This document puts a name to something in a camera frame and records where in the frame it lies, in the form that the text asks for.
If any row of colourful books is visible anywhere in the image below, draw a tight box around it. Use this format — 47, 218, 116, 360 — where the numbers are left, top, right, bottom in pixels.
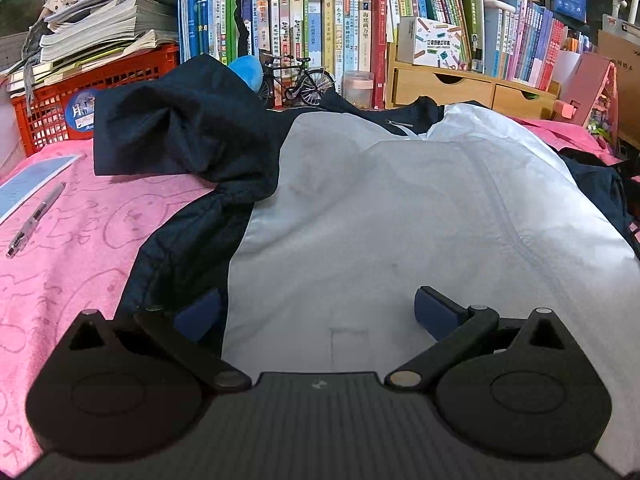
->
177, 0, 596, 111

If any white printed box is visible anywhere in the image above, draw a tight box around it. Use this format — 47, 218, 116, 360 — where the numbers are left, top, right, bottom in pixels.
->
397, 16, 472, 69

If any red cardboard box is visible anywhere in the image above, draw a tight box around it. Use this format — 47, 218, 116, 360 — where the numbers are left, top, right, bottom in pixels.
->
10, 44, 181, 158

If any black strap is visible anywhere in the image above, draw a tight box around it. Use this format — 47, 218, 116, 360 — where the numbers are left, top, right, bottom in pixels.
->
234, 0, 258, 58

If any translucent plastic box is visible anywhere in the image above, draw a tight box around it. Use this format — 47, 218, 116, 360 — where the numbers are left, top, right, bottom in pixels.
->
0, 89, 27, 173

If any navy and white jacket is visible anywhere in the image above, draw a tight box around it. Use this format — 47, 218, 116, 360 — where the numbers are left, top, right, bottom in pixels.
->
92, 54, 640, 476

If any small blue plush toy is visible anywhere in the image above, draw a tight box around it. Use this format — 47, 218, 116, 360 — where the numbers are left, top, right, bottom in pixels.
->
227, 55, 264, 94

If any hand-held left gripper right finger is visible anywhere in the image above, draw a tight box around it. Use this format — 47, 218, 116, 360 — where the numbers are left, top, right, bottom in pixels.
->
384, 286, 583, 391

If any stack of papers and booklets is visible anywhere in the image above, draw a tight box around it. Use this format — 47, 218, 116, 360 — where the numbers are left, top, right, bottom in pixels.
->
5, 0, 181, 92

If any pink toy house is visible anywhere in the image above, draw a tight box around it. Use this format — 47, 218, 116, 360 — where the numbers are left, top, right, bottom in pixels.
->
554, 52, 622, 137

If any wooden drawer organizer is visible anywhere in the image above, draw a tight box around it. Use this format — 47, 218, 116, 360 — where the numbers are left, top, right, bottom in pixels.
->
387, 59, 562, 122

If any silver pen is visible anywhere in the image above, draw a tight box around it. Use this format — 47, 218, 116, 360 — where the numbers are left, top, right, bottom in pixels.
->
6, 181, 67, 260

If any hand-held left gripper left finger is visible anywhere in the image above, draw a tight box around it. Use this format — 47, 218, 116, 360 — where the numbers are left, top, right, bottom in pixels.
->
52, 287, 252, 392

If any miniature black bicycle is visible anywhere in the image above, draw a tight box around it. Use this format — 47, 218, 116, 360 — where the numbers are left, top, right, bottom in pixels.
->
257, 54, 335, 109

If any pink blanket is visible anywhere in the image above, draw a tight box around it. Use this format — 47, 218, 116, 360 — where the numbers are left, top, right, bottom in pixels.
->
0, 115, 640, 480

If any clear plastic cup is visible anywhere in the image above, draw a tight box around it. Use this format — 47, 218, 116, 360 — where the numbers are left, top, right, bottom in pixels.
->
342, 71, 375, 110

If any brown cardboard box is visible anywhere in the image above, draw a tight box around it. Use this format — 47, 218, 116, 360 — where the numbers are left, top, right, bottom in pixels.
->
597, 29, 640, 153

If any light blue paper sheet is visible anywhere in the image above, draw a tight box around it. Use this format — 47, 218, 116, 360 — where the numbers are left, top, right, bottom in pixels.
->
0, 154, 82, 226

